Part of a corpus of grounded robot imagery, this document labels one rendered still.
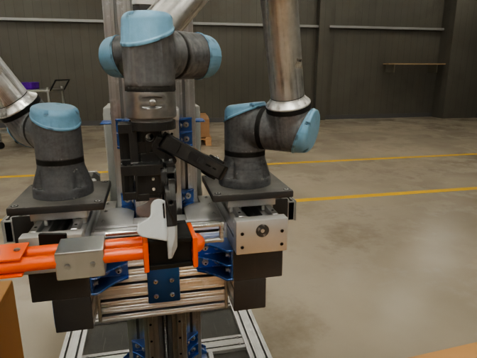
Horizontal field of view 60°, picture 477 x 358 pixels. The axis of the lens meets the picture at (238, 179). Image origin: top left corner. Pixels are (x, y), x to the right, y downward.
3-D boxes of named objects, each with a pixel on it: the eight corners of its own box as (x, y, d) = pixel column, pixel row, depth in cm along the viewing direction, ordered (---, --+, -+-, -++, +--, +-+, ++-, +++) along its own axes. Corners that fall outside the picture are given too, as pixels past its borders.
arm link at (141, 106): (172, 89, 66) (179, 91, 59) (174, 118, 68) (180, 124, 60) (124, 90, 65) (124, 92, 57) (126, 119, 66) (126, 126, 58)
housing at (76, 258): (56, 283, 61) (52, 254, 60) (62, 263, 68) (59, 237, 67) (105, 277, 63) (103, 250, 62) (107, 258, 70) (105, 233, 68)
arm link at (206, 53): (174, 35, 76) (131, 30, 67) (226, 33, 71) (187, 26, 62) (175, 79, 78) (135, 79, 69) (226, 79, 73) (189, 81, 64)
